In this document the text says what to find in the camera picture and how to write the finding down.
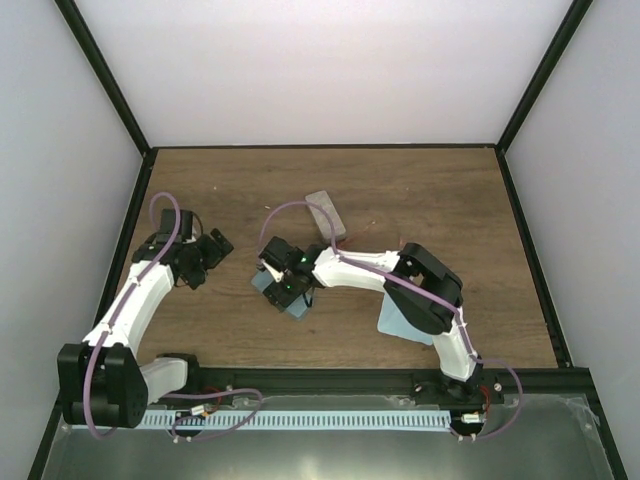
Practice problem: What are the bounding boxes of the red lens sunglasses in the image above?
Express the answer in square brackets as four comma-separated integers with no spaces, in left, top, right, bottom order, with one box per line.
[337,219,405,252]

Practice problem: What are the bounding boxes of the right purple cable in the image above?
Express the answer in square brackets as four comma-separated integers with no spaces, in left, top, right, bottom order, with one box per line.
[259,200,524,442]

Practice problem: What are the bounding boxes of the light blue cloth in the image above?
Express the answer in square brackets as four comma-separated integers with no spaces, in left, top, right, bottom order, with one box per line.
[377,294,433,346]

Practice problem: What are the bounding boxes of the light grey glasses case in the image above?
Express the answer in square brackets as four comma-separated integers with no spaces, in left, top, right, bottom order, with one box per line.
[305,190,347,243]

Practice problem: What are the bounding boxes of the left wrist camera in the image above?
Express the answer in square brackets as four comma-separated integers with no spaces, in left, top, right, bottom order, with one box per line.
[156,209,195,243]

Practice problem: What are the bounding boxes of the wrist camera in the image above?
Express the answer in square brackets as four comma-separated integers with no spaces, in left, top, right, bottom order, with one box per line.
[156,209,195,243]
[258,236,303,281]

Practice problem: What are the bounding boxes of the light blue slotted cable duct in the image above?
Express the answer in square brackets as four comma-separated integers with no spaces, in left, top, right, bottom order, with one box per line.
[138,410,451,432]

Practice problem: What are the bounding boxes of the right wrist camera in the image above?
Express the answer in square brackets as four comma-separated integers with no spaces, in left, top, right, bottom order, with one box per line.
[258,236,303,281]

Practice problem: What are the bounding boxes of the black enclosure frame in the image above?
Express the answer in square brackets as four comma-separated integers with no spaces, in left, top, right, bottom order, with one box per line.
[28,1,628,479]

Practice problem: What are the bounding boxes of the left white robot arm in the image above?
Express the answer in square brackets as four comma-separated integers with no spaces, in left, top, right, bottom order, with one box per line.
[57,229,233,428]

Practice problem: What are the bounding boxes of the blue-grey glasses case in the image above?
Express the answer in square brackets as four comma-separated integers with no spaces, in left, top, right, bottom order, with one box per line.
[251,270,315,320]

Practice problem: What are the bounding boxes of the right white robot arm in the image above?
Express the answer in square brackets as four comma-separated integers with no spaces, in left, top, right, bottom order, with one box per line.
[258,236,482,403]

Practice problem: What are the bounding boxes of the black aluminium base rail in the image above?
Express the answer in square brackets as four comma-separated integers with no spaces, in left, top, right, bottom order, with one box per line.
[179,367,597,408]

